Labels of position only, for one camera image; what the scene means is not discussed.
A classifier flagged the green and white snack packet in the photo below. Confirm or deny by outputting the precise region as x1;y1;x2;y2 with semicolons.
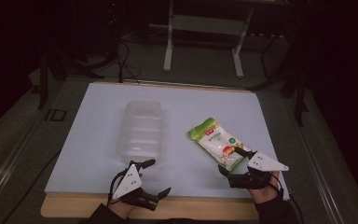
187;117;254;174

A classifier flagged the black floor cable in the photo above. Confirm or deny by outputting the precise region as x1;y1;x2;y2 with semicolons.
117;39;144;85

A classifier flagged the clear plastic container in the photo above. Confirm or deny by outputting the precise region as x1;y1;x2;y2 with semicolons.
116;100;166;163

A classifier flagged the white metal stand frame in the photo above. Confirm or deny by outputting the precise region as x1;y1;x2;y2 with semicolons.
162;0;256;79

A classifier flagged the person's right hand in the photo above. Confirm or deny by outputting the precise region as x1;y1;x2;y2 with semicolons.
247;171;284;205

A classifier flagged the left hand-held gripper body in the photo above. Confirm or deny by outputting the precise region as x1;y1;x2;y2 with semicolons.
111;163;160;212

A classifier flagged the person's left hand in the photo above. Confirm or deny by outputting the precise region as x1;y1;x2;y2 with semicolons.
106;200;138;220

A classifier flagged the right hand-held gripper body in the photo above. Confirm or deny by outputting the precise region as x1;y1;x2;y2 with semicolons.
228;150;290;190

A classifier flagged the white sheet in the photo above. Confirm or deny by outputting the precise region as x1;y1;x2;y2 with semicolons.
44;81;291;201

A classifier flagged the aluminium rail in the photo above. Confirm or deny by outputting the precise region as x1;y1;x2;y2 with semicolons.
0;116;43;216
283;99;347;224

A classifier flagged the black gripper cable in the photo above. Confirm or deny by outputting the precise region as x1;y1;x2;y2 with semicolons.
268;181;304;220
106;167;131;207

